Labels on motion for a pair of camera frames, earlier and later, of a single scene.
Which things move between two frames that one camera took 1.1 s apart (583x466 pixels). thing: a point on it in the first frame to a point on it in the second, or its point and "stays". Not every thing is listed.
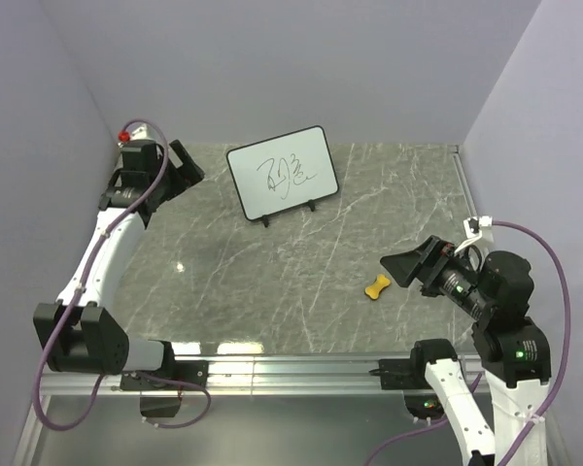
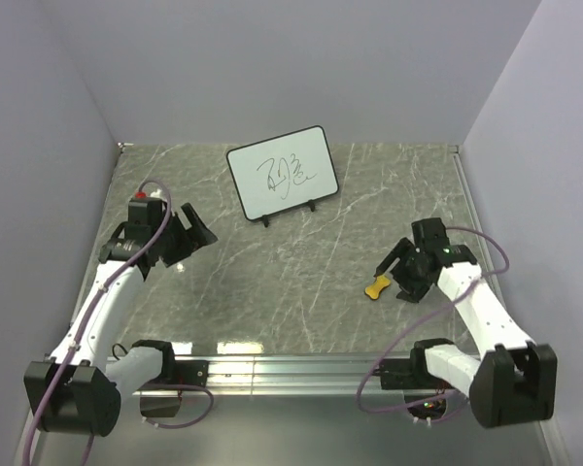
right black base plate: (402, 374) stays
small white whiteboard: (286, 172) stays
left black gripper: (190, 173) to (200, 233)
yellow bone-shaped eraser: (373, 290) stays
